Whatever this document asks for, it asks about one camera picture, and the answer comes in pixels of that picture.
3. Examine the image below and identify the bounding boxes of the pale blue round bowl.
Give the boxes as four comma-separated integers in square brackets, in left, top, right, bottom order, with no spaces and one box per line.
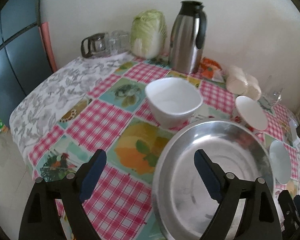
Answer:
[268,140,292,185]

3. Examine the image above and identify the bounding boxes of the small white bowl red rim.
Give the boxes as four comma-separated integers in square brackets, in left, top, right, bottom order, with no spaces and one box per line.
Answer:
[232,96,268,133]

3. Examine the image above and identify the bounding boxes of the large white square bowl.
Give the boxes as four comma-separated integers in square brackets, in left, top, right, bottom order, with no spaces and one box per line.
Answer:
[144,77,203,128]

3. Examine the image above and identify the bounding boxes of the steel round tray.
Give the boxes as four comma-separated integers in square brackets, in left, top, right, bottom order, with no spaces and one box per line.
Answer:
[152,120,276,240]

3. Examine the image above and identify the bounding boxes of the white power strip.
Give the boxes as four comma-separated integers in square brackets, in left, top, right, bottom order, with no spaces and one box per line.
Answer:
[289,119,300,146]

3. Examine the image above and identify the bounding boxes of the clear glass pitcher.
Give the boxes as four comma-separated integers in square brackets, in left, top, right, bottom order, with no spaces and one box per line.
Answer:
[260,75,283,109]

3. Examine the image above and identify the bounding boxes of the checkered patchwork tablecloth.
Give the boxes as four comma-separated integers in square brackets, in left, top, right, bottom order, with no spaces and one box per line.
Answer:
[10,53,300,239]

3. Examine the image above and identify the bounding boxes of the dark blue cabinet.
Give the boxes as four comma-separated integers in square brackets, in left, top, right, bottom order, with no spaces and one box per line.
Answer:
[0,0,53,126]

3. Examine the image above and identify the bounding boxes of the orange snack packet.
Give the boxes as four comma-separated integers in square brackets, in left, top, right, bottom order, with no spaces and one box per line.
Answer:
[200,57,224,83]

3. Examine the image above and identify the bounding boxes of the pink foam tube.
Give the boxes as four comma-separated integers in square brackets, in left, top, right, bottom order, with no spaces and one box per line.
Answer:
[39,22,58,73]

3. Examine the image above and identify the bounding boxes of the clear drinking glass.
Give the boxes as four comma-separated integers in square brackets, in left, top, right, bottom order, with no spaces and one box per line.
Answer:
[109,30,130,55]

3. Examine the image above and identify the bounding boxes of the steel thermos jug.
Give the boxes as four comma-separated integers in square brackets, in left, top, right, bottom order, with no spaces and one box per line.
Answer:
[168,1,207,74]

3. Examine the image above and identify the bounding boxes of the napa cabbage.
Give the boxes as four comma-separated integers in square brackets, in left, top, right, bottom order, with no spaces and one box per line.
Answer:
[130,9,167,59]

